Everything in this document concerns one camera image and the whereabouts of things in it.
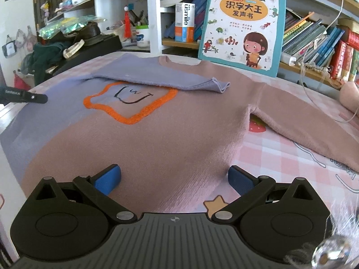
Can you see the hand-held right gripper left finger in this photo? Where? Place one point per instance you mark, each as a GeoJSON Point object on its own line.
{"type": "Point", "coordinates": [108, 179]}

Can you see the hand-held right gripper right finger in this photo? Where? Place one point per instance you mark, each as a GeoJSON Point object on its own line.
{"type": "Point", "coordinates": [241, 180]}

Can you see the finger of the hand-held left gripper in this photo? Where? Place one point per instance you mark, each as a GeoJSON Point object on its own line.
{"type": "Point", "coordinates": [28, 96]}

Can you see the pink and purple sweater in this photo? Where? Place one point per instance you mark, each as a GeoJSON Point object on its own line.
{"type": "Point", "coordinates": [182, 134]}

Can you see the dark green cloth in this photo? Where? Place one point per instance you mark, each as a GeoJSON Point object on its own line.
{"type": "Point", "coordinates": [45, 60]}

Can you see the pink checked tablecloth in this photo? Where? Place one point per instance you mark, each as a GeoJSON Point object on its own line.
{"type": "Point", "coordinates": [280, 151]}

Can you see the hanging small bag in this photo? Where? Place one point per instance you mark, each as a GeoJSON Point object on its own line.
{"type": "Point", "coordinates": [22, 39]}
{"type": "Point", "coordinates": [9, 49]}

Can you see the shiny green wrapping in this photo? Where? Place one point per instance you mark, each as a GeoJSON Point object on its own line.
{"type": "Point", "coordinates": [56, 28]}

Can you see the black case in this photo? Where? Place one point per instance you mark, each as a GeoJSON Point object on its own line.
{"type": "Point", "coordinates": [96, 51]}

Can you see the brown leather shoe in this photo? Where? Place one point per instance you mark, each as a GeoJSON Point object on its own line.
{"type": "Point", "coordinates": [89, 30]}

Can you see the fluffy ornament with glass ball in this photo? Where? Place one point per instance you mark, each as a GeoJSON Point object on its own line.
{"type": "Point", "coordinates": [333, 246]}

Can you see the red tassel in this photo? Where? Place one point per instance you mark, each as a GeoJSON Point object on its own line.
{"type": "Point", "coordinates": [127, 29]}

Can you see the white jar with green rim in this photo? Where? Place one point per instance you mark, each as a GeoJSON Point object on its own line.
{"type": "Point", "coordinates": [142, 37]}

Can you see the bunch of pens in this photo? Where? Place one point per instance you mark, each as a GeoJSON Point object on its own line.
{"type": "Point", "coordinates": [140, 18]}

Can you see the pink plush toy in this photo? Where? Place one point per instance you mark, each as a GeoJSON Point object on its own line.
{"type": "Point", "coordinates": [350, 96]}

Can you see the children's picture book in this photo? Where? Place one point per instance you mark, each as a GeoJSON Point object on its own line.
{"type": "Point", "coordinates": [241, 33]}

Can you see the white wooden bookshelf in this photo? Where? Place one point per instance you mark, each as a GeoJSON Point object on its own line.
{"type": "Point", "coordinates": [153, 19]}

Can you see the row of colourful books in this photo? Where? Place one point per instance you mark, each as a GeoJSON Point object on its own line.
{"type": "Point", "coordinates": [317, 42]}

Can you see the white and orange box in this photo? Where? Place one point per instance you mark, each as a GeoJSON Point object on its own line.
{"type": "Point", "coordinates": [184, 22]}

